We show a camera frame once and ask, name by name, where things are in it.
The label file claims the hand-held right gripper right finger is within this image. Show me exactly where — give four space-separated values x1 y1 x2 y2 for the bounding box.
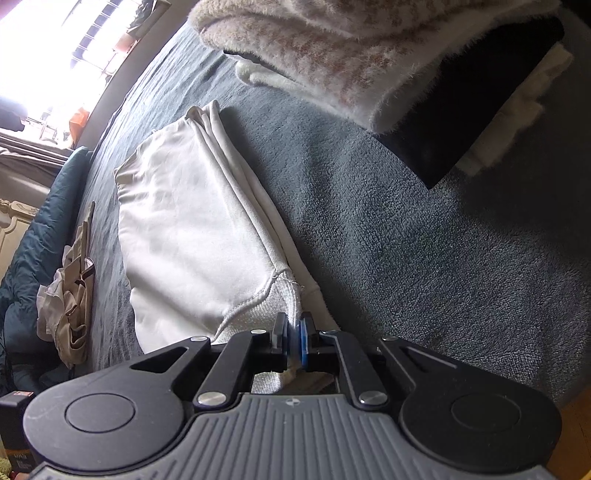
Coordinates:
298 313 482 411

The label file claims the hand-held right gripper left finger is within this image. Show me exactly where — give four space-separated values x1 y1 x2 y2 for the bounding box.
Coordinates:
110 313 295 411

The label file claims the white sweatshirt with orange print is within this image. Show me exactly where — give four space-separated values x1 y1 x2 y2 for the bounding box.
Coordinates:
113 99 338 393

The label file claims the beige zip jacket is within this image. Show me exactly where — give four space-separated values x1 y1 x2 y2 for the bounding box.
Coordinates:
53 200 98 370

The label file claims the white shirt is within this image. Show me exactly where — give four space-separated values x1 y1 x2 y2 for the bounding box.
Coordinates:
36 270 70 342

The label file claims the black garment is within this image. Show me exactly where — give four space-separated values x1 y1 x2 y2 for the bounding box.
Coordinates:
222 18 566 190

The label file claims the blue duvet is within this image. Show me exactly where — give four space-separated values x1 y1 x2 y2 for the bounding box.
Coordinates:
0 145 93 393

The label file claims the black box with red label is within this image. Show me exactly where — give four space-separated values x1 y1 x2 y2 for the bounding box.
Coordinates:
0 390 38 472

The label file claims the cream headboard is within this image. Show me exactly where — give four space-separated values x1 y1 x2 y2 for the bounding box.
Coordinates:
0 198 40 273

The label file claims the houndstooth fuzzy coat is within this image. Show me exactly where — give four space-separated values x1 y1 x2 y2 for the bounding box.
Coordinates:
187 0 561 134

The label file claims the grey curtain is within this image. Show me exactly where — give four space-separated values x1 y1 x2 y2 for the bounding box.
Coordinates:
0 129 77 195

